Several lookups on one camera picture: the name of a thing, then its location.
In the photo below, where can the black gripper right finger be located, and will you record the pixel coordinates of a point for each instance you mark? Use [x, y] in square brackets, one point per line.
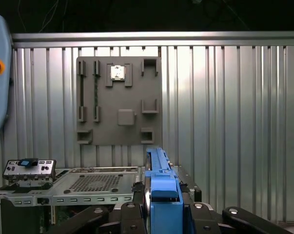
[205, 219]

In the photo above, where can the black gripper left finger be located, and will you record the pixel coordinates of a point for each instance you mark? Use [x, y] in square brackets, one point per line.
[132, 219]

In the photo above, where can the hard disk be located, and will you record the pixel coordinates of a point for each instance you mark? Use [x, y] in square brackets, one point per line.
[166, 185]

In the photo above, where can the black open PC case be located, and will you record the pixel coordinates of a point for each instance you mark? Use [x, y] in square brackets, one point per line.
[95, 195]

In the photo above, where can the black blue USB dongle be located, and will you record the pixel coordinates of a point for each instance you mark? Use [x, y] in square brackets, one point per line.
[28, 162]

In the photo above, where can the grey parts rack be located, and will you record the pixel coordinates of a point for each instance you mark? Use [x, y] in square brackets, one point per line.
[127, 97]

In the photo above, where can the silver rear port panel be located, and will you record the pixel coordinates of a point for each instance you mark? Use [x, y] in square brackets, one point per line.
[10, 169]

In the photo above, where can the silver CPU chip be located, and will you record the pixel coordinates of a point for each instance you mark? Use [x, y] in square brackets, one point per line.
[117, 72]

